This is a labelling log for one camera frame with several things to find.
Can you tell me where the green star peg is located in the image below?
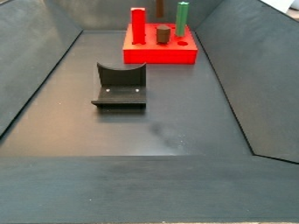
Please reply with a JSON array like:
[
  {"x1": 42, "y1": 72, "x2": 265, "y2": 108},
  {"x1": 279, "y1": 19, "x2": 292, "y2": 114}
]
[{"x1": 174, "y1": 2, "x2": 189, "y2": 37}]

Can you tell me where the long brown oval peg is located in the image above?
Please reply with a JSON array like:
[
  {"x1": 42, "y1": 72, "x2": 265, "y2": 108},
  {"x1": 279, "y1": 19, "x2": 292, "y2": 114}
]
[{"x1": 154, "y1": 0, "x2": 164, "y2": 18}]

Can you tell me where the tall red peg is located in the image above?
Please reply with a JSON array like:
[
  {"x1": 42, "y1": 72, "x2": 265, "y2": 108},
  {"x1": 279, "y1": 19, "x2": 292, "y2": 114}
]
[{"x1": 130, "y1": 8, "x2": 145, "y2": 45}]

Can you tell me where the black curved holder stand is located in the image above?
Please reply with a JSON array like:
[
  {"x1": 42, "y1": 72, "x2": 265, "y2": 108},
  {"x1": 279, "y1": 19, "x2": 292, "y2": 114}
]
[{"x1": 90, "y1": 64, "x2": 146, "y2": 108}]

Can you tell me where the red peg board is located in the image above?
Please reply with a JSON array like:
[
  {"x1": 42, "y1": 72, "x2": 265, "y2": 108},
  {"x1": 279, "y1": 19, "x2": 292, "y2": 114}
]
[{"x1": 121, "y1": 23, "x2": 200, "y2": 66}]

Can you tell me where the short brown peg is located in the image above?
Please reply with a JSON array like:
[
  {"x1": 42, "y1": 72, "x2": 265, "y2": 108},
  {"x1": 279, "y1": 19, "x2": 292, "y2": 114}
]
[{"x1": 156, "y1": 24, "x2": 170, "y2": 44}]

